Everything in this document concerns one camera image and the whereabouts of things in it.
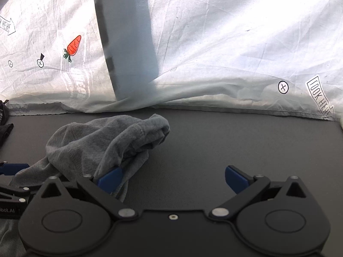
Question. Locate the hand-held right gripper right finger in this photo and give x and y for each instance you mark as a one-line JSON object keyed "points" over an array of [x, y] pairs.
{"points": [[237, 179]]}

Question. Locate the dark grey garment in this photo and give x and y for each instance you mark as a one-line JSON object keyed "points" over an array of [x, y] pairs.
{"points": [[88, 142]]}

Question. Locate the white printed curtain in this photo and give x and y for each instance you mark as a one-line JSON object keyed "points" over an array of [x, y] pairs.
{"points": [[214, 32]]}

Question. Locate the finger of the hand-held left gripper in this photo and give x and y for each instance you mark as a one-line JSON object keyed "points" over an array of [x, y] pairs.
{"points": [[16, 194], [14, 169]]}

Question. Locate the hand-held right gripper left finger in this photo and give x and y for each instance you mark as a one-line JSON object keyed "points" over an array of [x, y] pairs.
{"points": [[111, 179]]}

